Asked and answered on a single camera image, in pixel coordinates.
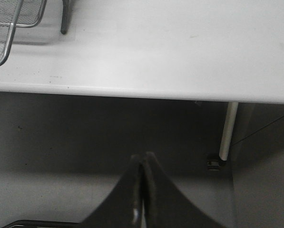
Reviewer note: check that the silver metal rack frame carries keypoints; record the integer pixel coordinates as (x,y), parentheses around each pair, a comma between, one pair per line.
(66,16)

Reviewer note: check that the white table leg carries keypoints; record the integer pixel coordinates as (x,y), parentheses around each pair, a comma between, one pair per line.
(228,130)

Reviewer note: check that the silver mesh tray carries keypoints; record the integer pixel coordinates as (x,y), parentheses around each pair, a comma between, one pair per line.
(31,13)
(9,14)

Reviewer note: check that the black table foot caster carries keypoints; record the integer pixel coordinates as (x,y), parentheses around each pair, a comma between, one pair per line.
(215,163)

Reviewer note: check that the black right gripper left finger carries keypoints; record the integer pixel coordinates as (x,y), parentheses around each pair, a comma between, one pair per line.
(122,208)

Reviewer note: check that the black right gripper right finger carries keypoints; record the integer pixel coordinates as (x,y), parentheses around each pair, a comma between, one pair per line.
(165,205)

